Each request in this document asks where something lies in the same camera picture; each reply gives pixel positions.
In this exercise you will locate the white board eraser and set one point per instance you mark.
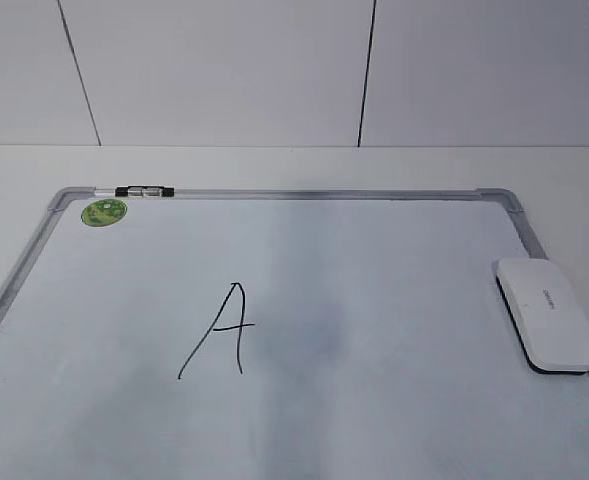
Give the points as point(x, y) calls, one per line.
point(550, 322)

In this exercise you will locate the round green magnet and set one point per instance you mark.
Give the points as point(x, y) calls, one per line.
point(103, 213)

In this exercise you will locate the white board with grey frame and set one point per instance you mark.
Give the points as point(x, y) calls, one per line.
point(279, 335)

